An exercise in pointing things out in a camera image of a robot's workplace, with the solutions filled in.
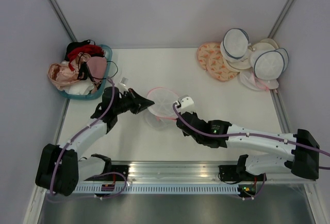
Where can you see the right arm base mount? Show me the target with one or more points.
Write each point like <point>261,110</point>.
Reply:
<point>231,174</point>

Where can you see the aluminium frame post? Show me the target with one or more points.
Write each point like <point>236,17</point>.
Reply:
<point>62,19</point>
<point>281,17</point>

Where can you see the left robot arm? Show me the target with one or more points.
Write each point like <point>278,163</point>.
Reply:
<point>100,124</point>

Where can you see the floral peach laundry bag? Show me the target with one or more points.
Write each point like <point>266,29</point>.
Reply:
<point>206,51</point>

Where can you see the aluminium frame post right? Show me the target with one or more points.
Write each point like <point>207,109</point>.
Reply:
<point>281,17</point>

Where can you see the teal plastic basket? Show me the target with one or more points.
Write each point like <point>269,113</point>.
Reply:
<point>98,87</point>

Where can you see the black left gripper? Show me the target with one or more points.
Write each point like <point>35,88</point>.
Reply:
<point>138,103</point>

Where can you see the white mesh bag blue trim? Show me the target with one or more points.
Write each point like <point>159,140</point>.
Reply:
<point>234,45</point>

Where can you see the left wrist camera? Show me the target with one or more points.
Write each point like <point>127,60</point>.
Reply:
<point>124,81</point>

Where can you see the dusty pink bra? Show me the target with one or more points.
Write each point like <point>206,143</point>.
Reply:
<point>97,67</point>

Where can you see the flat white bag pink trim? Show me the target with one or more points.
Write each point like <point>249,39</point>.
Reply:
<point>248,79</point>

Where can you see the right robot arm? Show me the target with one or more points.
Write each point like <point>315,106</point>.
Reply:
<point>297,152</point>

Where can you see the cream laundry bag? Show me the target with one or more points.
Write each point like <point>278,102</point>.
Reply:
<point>244,63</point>

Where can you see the white mesh bag pink zipper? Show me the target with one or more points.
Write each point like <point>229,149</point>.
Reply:
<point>161,115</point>

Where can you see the peach satin bra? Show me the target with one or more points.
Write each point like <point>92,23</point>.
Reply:
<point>62,75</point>

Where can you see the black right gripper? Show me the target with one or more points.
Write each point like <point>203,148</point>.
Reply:
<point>195,113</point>

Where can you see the white slotted cable duct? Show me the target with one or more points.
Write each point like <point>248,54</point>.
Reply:
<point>135,188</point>

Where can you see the aluminium frame post left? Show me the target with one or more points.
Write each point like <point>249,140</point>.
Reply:
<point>62,19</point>

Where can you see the black bra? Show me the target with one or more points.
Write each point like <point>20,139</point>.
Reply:
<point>81,60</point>

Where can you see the red lace bra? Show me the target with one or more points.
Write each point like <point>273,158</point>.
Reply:
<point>92,50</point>

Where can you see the aluminium side rail right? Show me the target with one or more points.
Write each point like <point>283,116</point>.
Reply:
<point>280,111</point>

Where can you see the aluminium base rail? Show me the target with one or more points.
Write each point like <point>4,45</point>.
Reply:
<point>170,170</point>

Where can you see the large white bag blue trim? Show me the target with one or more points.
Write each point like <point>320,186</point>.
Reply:
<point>269,64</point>

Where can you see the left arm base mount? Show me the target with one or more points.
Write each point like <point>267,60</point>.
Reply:
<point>122,169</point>

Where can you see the white bra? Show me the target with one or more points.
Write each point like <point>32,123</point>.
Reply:
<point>79,88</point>

